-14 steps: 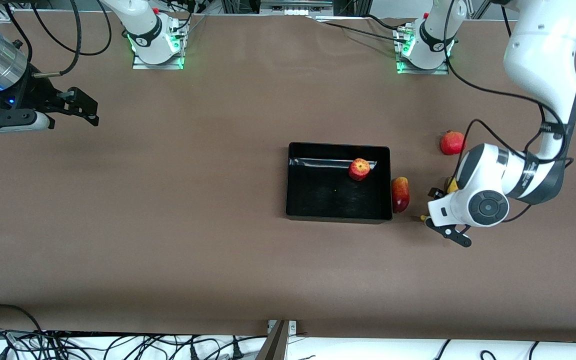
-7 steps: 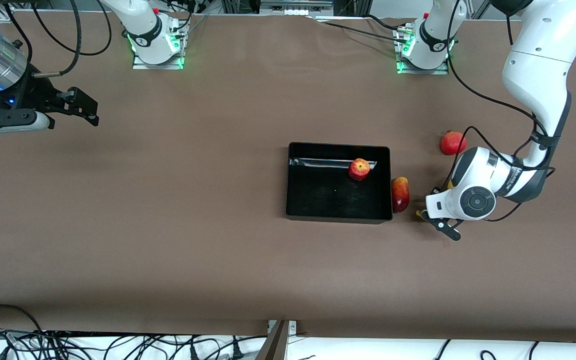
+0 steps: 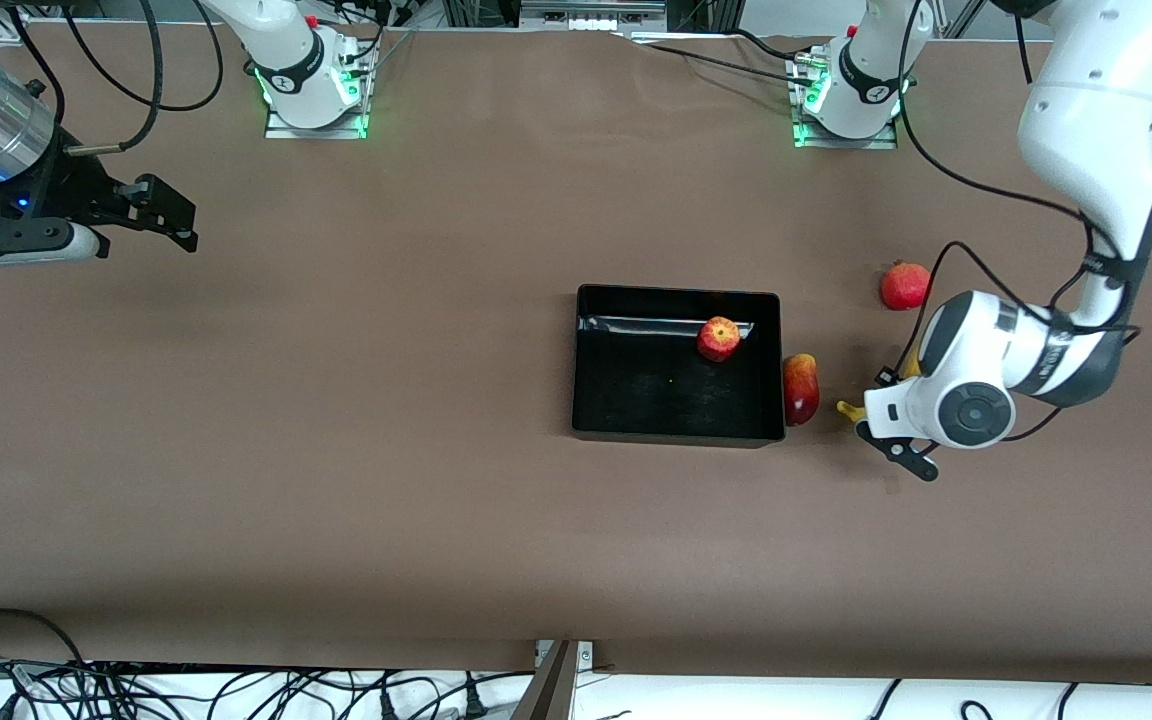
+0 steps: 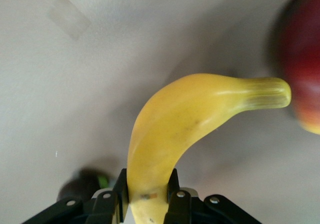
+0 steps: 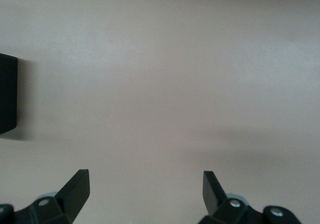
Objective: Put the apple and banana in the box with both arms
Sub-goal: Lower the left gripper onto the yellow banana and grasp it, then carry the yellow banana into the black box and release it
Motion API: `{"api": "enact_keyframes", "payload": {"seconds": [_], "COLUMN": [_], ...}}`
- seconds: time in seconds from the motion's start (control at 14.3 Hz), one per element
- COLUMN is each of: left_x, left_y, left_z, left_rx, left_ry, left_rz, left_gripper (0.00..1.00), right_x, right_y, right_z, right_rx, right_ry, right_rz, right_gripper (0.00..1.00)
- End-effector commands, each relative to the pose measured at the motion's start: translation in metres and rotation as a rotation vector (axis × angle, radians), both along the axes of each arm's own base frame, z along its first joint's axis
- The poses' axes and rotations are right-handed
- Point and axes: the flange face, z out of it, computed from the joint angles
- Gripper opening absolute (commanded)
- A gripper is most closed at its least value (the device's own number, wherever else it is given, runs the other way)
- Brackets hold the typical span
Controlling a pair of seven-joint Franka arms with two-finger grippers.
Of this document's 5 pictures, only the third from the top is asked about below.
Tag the yellow banana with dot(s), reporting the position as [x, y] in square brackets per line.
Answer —
[848, 409]

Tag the red yellow apple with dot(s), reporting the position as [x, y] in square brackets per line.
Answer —
[719, 339]

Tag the black plastic box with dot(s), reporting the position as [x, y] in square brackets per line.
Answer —
[671, 395]

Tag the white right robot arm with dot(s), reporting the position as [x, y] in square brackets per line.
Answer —
[286, 50]

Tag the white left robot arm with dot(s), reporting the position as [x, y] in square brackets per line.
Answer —
[1086, 100]

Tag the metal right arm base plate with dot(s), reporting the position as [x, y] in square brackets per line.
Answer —
[281, 128]

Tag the red orange mango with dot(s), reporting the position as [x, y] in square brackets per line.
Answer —
[801, 390]

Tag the small silver bracket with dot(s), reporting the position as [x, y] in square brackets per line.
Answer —
[585, 655]

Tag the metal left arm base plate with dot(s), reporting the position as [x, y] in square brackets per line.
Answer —
[811, 140]

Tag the dark metal beam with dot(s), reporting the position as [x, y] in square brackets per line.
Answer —
[549, 692]

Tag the grey metal frame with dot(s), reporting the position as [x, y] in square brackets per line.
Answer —
[591, 12]

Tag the red pomegranate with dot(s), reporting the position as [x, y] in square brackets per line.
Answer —
[905, 287]

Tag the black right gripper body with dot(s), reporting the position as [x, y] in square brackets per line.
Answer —
[64, 190]

